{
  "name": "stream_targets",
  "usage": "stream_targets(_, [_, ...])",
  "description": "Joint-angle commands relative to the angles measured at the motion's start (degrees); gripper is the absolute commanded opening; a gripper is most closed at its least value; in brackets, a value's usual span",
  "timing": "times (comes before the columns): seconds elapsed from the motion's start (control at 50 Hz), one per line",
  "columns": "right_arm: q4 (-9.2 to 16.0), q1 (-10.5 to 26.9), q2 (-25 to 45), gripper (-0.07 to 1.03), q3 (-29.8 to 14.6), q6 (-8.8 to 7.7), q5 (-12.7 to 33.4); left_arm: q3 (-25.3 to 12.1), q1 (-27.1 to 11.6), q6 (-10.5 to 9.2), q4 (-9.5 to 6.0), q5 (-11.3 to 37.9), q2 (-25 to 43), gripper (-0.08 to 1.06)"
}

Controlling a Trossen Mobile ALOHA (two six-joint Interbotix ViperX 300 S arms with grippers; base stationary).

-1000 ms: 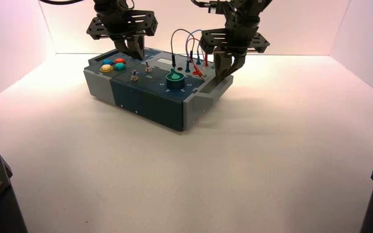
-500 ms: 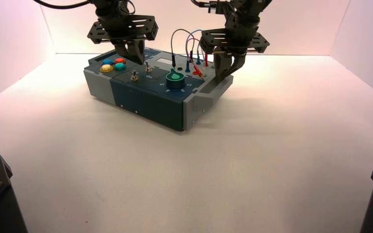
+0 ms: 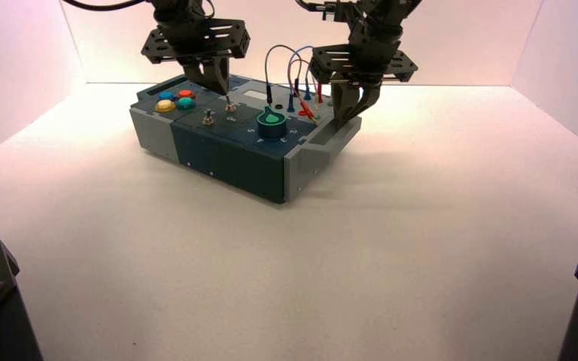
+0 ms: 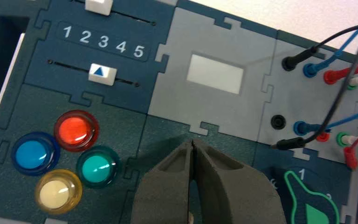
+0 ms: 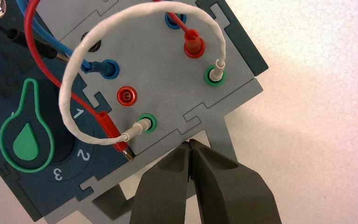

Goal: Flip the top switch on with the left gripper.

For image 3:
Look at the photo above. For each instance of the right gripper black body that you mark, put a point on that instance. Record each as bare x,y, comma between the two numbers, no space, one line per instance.
364,64

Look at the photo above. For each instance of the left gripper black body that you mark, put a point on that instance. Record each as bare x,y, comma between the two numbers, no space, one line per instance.
199,42

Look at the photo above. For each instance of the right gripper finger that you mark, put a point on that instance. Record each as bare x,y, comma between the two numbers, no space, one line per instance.
344,107
369,98

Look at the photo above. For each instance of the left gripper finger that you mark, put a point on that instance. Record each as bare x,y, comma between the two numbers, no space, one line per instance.
203,74
223,72

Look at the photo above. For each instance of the silver metal toggle switch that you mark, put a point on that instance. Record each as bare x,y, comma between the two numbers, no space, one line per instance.
208,119
230,106

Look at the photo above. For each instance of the blue and grey control box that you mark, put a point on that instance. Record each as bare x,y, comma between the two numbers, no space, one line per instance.
234,162

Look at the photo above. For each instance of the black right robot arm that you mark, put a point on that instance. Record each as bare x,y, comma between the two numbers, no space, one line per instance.
383,20

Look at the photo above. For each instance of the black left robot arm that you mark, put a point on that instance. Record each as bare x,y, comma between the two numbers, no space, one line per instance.
179,10

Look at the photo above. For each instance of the red round push button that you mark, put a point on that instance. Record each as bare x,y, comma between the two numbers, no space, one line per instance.
186,93

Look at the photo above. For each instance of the teal round push button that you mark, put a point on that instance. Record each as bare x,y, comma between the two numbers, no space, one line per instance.
186,103

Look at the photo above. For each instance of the white rectangular display window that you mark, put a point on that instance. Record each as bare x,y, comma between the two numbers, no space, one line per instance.
255,93

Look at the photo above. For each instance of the blue round push button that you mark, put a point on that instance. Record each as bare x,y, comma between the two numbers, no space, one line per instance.
167,95

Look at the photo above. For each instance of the yellow round push button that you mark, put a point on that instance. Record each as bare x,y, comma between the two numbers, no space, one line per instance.
165,106

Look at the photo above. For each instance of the green rotary knob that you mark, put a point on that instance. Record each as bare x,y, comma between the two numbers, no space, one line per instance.
271,125

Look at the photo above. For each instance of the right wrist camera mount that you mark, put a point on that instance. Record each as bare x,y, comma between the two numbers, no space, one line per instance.
341,11

